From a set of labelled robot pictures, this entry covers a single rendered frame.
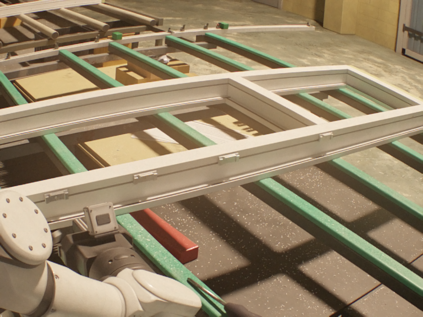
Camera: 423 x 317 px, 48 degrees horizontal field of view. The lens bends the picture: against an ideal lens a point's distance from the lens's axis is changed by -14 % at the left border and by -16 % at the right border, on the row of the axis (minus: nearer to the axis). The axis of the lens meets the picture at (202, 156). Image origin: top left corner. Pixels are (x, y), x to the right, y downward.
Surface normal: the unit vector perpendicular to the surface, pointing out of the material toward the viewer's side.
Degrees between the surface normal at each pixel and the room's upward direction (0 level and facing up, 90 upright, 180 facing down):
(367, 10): 90
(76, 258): 90
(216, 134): 0
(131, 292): 18
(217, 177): 90
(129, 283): 10
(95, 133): 90
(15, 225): 46
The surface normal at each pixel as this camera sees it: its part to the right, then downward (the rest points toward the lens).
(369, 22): -0.82, 0.19
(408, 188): 0.08, -0.90
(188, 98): 0.55, 0.40
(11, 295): 0.03, 0.53
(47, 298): 0.74, 0.13
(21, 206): 0.77, -0.55
